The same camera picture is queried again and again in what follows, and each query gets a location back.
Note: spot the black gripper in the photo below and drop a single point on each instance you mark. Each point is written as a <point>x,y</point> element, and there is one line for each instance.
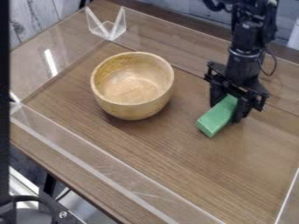
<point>236,79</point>

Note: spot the green rectangular block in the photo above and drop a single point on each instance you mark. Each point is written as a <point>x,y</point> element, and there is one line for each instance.
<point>212,121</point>

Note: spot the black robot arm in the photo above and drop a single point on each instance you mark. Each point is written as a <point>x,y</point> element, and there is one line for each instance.
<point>252,27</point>

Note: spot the brown wooden bowl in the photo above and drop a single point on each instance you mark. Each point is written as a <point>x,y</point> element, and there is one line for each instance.
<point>132,84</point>

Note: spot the black table leg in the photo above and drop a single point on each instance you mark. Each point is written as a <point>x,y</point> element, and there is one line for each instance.
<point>49,184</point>

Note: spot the clear acrylic corner bracket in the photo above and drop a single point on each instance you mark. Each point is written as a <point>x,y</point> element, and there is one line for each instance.
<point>108,30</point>

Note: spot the clear acrylic tray wall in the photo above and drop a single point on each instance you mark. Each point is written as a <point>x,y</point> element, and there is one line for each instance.
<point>102,179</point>

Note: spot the black metal table bracket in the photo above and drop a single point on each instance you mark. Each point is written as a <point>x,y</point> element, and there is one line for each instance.
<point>56,210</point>

